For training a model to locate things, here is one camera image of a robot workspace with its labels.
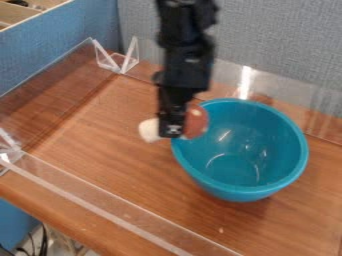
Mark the clear acrylic back barrier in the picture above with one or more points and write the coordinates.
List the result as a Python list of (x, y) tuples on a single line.
[(311, 105)]

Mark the blue plastic bowl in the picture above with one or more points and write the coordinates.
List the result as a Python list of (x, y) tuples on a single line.
[(251, 154)]

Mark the blue partition with wooden shelf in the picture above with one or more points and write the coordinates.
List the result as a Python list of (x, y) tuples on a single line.
[(34, 43)]

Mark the clear acrylic barrier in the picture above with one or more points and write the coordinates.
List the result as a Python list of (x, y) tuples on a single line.
[(169, 236), (311, 105), (34, 108)]

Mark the clear acrylic corner bracket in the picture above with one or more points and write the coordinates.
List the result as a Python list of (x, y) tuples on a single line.
[(117, 63)]

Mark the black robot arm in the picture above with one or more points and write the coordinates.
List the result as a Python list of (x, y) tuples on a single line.
[(184, 20)]

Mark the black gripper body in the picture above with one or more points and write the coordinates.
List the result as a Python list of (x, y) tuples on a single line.
[(187, 66)]

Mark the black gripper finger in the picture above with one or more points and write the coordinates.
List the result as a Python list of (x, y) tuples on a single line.
[(172, 101)]

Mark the clear acrylic left barrier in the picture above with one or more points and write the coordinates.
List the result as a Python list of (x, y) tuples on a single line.
[(34, 108)]

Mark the brown white toy mushroom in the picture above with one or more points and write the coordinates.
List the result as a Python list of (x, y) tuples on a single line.
[(193, 128)]

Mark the clear acrylic front barrier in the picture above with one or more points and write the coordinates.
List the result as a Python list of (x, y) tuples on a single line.
[(169, 236)]

